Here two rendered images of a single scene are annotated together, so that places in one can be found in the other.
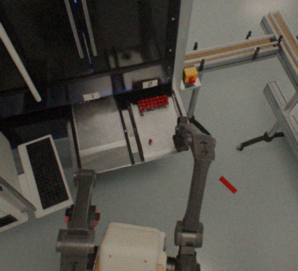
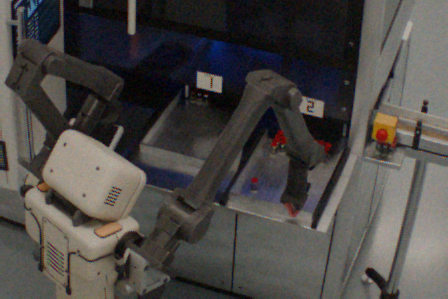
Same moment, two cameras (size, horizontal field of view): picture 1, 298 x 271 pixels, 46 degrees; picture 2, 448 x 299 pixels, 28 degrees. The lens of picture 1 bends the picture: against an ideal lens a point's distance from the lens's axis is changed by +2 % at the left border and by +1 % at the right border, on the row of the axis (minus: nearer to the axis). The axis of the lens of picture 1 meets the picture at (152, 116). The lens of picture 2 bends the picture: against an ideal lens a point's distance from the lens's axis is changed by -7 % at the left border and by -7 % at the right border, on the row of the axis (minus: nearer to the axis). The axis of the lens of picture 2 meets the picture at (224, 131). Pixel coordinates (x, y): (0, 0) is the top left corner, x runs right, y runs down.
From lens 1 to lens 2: 1.59 m
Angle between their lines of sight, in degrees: 33
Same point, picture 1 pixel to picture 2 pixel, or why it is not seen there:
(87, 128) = (175, 132)
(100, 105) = (219, 117)
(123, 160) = not seen: hidden behind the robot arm
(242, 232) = not seen: outside the picture
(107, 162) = (168, 180)
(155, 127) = (279, 178)
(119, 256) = (73, 148)
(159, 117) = not seen: hidden behind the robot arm
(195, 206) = (212, 161)
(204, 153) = (261, 80)
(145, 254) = (103, 158)
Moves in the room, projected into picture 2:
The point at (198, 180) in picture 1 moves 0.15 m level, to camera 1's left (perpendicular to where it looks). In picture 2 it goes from (235, 119) to (183, 96)
